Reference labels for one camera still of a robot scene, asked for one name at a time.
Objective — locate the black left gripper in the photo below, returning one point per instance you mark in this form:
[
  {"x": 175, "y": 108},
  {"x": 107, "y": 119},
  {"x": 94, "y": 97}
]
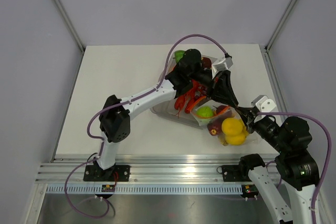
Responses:
[{"x": 221, "y": 88}]

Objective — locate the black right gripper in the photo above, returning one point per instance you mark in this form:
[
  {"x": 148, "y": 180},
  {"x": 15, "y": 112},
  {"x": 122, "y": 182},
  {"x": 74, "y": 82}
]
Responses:
[{"x": 247, "y": 113}]

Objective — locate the yellow lemon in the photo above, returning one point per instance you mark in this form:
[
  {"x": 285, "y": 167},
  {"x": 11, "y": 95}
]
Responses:
[{"x": 232, "y": 126}]

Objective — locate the clear zip bag orange zipper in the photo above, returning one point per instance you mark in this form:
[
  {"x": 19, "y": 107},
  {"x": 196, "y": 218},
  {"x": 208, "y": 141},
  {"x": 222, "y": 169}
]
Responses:
[{"x": 202, "y": 122}]

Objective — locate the light green wrinkled fruit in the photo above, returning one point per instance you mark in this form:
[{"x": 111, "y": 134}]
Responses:
[{"x": 205, "y": 112}]

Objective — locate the dark red round fruit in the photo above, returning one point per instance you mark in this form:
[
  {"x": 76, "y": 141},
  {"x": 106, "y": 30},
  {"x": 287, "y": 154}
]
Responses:
[{"x": 215, "y": 127}]

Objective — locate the red apple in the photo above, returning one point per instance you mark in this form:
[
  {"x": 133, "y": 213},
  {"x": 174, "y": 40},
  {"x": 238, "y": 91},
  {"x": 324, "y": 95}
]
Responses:
[{"x": 224, "y": 111}]

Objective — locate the yellow banana bunch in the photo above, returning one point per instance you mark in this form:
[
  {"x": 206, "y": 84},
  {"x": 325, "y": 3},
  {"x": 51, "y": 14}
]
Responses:
[{"x": 223, "y": 141}]

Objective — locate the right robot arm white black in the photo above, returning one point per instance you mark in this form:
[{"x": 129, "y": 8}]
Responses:
[{"x": 296, "y": 167}]

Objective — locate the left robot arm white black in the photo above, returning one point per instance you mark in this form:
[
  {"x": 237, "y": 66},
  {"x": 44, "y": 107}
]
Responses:
[{"x": 116, "y": 116}]

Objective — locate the clear plastic food bin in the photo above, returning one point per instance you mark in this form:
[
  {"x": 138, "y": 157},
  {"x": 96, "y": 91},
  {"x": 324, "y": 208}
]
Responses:
[{"x": 166, "y": 110}]

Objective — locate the red crayfish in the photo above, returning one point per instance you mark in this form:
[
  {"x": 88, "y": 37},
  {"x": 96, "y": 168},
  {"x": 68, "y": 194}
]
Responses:
[{"x": 185, "y": 101}]

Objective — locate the dark red fruit at edge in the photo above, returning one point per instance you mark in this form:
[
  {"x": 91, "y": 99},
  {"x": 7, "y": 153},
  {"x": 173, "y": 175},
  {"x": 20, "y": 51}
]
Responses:
[{"x": 206, "y": 63}]

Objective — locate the green bell pepper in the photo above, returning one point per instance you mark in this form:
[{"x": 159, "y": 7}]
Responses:
[{"x": 178, "y": 55}]

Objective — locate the right aluminium frame post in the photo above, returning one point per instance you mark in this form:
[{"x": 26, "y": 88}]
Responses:
[{"x": 285, "y": 16}]

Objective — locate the aluminium frame post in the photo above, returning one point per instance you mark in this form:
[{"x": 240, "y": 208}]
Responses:
[
  {"x": 69, "y": 25},
  {"x": 285, "y": 16}
]

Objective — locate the aluminium mounting rail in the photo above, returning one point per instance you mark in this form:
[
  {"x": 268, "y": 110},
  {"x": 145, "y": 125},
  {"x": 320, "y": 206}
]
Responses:
[{"x": 148, "y": 169}]

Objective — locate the white slotted cable duct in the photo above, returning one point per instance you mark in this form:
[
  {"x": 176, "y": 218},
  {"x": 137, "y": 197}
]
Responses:
[{"x": 126, "y": 189}]

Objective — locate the left aluminium frame post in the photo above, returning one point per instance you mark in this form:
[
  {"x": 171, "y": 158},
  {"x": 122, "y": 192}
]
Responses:
[{"x": 69, "y": 25}]

